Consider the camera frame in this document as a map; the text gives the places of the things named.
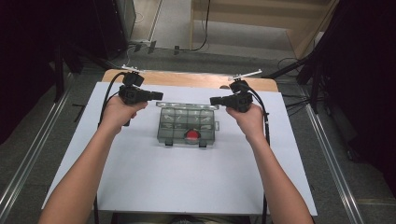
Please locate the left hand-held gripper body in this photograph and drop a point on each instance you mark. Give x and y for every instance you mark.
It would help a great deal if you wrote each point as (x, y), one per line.
(132, 91)

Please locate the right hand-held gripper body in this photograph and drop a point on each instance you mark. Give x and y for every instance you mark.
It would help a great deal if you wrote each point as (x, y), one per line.
(239, 98)

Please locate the red round tin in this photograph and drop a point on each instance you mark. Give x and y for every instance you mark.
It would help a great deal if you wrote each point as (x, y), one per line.
(192, 134)

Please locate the grey compartment storage box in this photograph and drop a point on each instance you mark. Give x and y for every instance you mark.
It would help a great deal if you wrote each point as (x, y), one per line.
(174, 137)

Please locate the person's left hand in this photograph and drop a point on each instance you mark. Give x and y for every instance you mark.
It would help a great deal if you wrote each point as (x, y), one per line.
(120, 113)

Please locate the person's right hand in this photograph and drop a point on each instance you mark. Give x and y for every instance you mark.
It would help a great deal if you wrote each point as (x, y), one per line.
(249, 123)

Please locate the small white part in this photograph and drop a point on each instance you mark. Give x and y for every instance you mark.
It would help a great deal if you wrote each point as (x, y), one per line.
(194, 119)
(180, 118)
(167, 118)
(207, 120)

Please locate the white power strip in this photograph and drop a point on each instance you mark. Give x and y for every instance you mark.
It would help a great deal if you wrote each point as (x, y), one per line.
(140, 41)

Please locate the black hex key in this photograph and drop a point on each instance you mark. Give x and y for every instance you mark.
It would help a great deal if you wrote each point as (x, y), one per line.
(80, 110)

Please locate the black cabinet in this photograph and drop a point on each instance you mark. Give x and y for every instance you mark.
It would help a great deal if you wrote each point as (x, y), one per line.
(109, 25)

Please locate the black metal stand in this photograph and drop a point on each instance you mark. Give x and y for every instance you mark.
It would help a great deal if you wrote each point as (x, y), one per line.
(59, 74)

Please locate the black tripod stand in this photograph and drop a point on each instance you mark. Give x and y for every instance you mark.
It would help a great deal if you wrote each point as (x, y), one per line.
(314, 77)

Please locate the white board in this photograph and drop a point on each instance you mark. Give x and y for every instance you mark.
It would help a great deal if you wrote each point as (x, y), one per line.
(186, 180)

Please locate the dark curtain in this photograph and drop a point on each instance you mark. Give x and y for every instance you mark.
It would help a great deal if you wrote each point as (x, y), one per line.
(364, 77)
(28, 62)

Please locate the person's clothing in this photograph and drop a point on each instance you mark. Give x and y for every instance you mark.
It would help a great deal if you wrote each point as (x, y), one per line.
(186, 220)

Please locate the wooden shelf frame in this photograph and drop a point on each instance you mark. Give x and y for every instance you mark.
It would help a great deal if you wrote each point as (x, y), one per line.
(249, 12)

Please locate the metal floor rail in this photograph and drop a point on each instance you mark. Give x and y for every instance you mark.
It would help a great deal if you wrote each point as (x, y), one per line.
(34, 146)
(333, 161)

